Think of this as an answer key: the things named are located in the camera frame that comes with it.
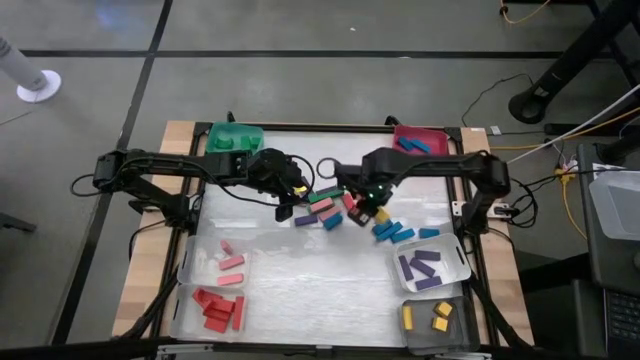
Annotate black chair leg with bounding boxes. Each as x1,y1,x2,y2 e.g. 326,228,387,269
0,211,38,236

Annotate white plastic bin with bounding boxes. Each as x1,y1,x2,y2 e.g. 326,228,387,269
393,232,473,294

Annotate red plastic bin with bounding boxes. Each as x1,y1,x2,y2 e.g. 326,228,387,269
390,124,450,157

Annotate grey plastic bin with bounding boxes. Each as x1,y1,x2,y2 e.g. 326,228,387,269
399,295,474,356

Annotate black gantry beam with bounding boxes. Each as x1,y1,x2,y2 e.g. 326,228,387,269
0,335,536,360

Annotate black stand leg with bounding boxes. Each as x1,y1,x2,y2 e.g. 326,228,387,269
507,0,640,126

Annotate black floor cable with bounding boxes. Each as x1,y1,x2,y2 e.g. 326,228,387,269
459,72,536,129

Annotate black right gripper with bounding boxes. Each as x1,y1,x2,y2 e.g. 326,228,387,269
333,164,394,228

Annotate black aluminium table frame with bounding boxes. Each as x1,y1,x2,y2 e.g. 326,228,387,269
149,121,501,351

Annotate long green block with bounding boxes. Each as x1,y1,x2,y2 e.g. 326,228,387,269
307,187,345,204

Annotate clear plastic bin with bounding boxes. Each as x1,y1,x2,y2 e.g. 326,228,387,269
177,234,252,290
168,284,251,344

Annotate black keyboard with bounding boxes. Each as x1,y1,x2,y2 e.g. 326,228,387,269
603,288,640,347

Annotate black cable bundle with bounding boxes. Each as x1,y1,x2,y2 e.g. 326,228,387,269
115,269,182,342
468,273,534,350

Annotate green plastic bin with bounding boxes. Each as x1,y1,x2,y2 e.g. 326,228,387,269
204,121,265,155

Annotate yellow floor cable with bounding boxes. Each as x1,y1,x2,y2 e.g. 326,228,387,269
488,105,640,241

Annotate white cable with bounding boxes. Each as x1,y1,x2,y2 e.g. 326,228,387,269
496,83,640,169

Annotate white table mat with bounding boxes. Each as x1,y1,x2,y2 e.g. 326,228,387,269
198,130,474,348

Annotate black desk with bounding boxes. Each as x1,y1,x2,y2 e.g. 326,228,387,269
574,143,640,360

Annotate grey plastic tub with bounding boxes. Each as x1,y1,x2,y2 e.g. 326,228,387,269
588,169,640,243

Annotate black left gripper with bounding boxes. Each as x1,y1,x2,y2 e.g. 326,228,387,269
247,148,309,223

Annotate yellow extension cable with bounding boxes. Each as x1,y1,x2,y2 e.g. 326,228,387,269
499,0,552,25

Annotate white pole with round base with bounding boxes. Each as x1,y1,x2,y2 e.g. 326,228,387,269
0,37,64,104

